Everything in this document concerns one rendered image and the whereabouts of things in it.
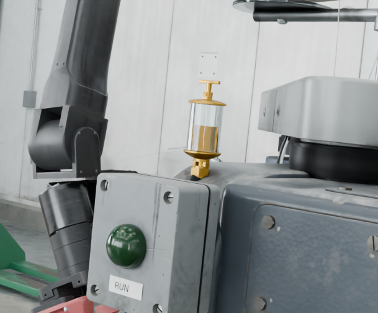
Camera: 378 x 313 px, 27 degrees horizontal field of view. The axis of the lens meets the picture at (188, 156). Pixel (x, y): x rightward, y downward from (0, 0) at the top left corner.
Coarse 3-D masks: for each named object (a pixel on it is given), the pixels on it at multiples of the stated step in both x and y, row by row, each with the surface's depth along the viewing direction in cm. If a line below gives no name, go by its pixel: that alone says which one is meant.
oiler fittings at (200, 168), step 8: (200, 80) 59; (208, 80) 58; (208, 88) 58; (208, 96) 58; (216, 104) 57; (224, 104) 58; (192, 152) 58; (200, 152) 57; (208, 152) 57; (200, 160) 58; (208, 160) 58; (192, 168) 58; (200, 168) 58; (208, 168) 59; (200, 176) 58
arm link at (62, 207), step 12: (84, 180) 91; (96, 180) 90; (48, 192) 86; (60, 192) 86; (72, 192) 86; (84, 192) 87; (48, 204) 86; (60, 204) 85; (72, 204) 86; (84, 204) 86; (48, 216) 86; (60, 216) 85; (72, 216) 85; (84, 216) 86; (48, 228) 86; (60, 228) 85
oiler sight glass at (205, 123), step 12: (192, 108) 58; (204, 108) 57; (216, 108) 58; (192, 120) 58; (204, 120) 57; (216, 120) 58; (192, 132) 58; (204, 132) 57; (216, 132) 58; (192, 144) 58; (204, 144) 58; (216, 144) 58
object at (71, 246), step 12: (72, 228) 85; (84, 228) 85; (60, 240) 85; (72, 240) 84; (84, 240) 85; (60, 252) 85; (72, 252) 84; (84, 252) 84; (60, 264) 85; (72, 264) 84; (84, 264) 84; (60, 276) 85; (72, 276) 81; (84, 276) 80; (48, 288) 82; (84, 288) 85
